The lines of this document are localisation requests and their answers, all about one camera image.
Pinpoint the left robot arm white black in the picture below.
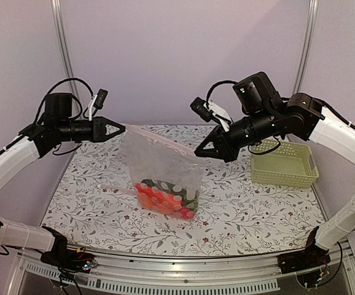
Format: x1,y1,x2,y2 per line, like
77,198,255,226
0,93,125,267

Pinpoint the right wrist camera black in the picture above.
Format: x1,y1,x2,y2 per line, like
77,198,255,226
190,96,233,132

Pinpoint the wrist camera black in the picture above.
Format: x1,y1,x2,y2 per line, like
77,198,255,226
190,96,233,132
87,89,108,121

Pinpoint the red strawberry toy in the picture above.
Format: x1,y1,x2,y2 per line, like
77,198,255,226
176,208,196,220

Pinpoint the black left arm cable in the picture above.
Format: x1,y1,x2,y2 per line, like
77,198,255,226
33,77,95,124

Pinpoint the orange tangerine front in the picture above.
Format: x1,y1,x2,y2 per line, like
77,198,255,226
138,196,160,211

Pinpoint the left aluminium frame post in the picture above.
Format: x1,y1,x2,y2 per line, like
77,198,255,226
50,0,80,102

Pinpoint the red carrot toy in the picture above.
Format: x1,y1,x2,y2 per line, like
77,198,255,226
135,183,183,214

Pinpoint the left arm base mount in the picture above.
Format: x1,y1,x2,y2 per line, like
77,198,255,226
41,226,97,273

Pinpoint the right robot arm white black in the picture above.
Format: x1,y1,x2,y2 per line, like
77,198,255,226
190,71,355,268

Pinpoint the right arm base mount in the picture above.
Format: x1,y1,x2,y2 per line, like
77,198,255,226
277,227,330,274

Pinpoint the floral pattern table mat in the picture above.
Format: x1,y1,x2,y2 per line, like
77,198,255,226
42,137,324,256

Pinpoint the clear zip top bag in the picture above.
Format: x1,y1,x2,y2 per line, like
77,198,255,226
122,123,205,221

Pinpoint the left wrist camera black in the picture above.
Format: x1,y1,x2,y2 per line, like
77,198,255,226
87,89,108,121

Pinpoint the green cucumber toy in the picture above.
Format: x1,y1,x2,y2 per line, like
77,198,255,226
139,179,199,213

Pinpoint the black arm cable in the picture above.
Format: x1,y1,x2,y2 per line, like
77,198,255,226
33,77,95,124
206,80,238,108

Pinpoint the aluminium frame post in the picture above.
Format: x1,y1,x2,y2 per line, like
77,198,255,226
292,0,319,94
50,0,80,102

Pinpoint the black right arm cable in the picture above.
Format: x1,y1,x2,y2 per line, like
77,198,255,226
206,80,238,108

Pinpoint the front aluminium rail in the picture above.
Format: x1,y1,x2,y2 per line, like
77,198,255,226
7,240,355,294

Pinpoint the clear zip bag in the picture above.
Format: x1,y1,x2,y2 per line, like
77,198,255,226
122,123,205,221
97,184,136,195

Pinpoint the beige perforated plastic basket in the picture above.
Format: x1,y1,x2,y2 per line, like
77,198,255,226
249,139,319,189

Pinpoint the right aluminium frame post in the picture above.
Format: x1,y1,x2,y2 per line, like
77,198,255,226
292,0,319,94

